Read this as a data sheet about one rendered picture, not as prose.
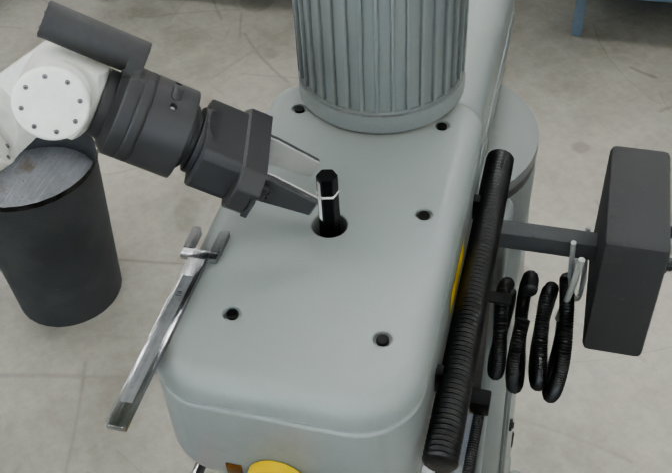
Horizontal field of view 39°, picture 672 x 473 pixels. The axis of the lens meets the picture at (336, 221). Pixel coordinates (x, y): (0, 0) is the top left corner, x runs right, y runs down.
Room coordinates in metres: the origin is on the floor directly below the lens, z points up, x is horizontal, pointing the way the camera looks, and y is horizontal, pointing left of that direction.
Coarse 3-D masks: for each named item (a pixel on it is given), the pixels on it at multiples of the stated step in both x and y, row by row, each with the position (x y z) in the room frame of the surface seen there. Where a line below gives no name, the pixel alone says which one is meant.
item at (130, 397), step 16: (192, 240) 0.68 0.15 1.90; (224, 240) 0.67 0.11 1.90; (192, 256) 0.66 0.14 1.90; (208, 256) 0.65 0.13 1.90; (192, 272) 0.63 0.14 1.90; (176, 288) 0.61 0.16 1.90; (192, 288) 0.61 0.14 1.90; (176, 304) 0.59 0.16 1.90; (160, 320) 0.57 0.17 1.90; (176, 320) 0.57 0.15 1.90; (160, 336) 0.55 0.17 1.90; (144, 352) 0.54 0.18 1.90; (160, 352) 0.54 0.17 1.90; (144, 368) 0.52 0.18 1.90; (128, 384) 0.50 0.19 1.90; (144, 384) 0.50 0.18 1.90; (128, 400) 0.49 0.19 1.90; (112, 416) 0.47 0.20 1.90; (128, 416) 0.47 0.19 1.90
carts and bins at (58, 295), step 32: (32, 160) 2.55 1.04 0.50; (64, 160) 2.54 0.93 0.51; (96, 160) 2.39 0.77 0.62; (0, 192) 2.39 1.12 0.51; (32, 192) 2.38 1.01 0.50; (64, 192) 2.23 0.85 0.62; (96, 192) 2.36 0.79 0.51; (0, 224) 2.19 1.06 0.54; (32, 224) 2.19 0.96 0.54; (64, 224) 2.22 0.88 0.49; (96, 224) 2.32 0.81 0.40; (0, 256) 2.23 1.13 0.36; (32, 256) 2.19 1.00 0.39; (64, 256) 2.22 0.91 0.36; (96, 256) 2.29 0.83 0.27; (32, 288) 2.21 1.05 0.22; (64, 288) 2.21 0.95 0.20; (96, 288) 2.27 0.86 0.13; (64, 320) 2.22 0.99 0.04
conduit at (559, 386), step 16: (528, 272) 0.94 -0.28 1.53; (512, 288) 0.93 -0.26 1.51; (528, 288) 0.90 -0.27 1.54; (544, 288) 0.91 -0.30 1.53; (560, 288) 0.89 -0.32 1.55; (496, 304) 0.89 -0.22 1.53; (512, 304) 0.95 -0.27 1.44; (528, 304) 0.96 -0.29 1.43; (544, 304) 0.87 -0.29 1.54; (560, 304) 0.86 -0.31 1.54; (496, 320) 0.86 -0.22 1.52; (528, 320) 0.85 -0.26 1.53; (544, 320) 0.85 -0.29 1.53; (560, 320) 0.84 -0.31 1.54; (496, 336) 0.85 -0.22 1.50; (512, 336) 0.84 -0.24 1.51; (544, 336) 0.83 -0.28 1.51; (560, 336) 0.82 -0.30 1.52; (496, 352) 0.84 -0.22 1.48; (512, 352) 0.82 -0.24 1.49; (544, 352) 0.82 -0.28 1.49; (560, 352) 0.81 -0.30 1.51; (496, 368) 0.83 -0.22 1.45; (512, 368) 0.81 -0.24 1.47; (528, 368) 0.88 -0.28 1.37; (544, 368) 0.81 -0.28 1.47; (560, 368) 0.79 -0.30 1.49; (512, 384) 0.81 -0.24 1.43; (544, 384) 0.81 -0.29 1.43; (560, 384) 0.79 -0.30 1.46
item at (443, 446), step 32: (512, 160) 0.89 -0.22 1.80; (480, 192) 0.83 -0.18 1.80; (480, 224) 0.77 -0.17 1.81; (480, 256) 0.72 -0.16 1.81; (480, 288) 0.67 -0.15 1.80; (480, 320) 0.63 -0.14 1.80; (448, 352) 0.59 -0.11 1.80; (448, 384) 0.55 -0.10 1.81; (448, 416) 0.51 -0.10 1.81; (448, 448) 0.48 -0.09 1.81
